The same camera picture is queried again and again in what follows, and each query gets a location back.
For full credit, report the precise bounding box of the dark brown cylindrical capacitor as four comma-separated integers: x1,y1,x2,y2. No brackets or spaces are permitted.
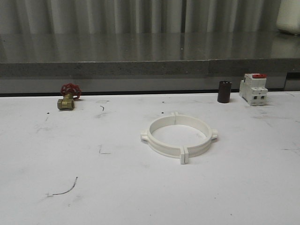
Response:
217,81,232,104

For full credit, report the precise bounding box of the brass valve red handwheel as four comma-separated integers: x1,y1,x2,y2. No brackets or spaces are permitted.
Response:
57,83,82,110

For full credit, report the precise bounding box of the white circuit breaker red switch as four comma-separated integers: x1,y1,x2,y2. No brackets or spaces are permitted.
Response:
239,73,268,106

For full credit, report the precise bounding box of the white rice cooker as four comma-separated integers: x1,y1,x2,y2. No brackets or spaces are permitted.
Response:
276,0,300,35

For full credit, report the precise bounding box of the white pipe clamp half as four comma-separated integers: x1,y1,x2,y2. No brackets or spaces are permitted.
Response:
140,112,186,165
174,112,218,164

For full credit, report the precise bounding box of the grey stone counter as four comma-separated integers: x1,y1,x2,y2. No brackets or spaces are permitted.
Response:
0,31,300,96

